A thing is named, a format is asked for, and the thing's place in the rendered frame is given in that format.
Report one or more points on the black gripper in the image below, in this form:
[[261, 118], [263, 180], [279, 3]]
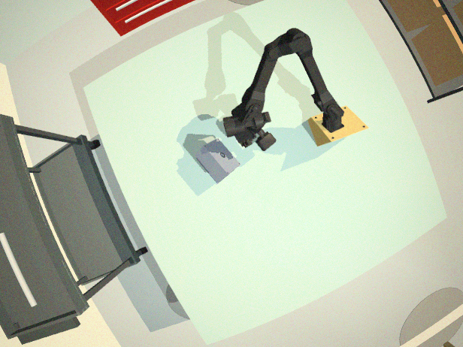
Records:
[[265, 139]]

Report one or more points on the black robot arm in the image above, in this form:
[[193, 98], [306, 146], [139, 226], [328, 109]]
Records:
[[250, 111]]

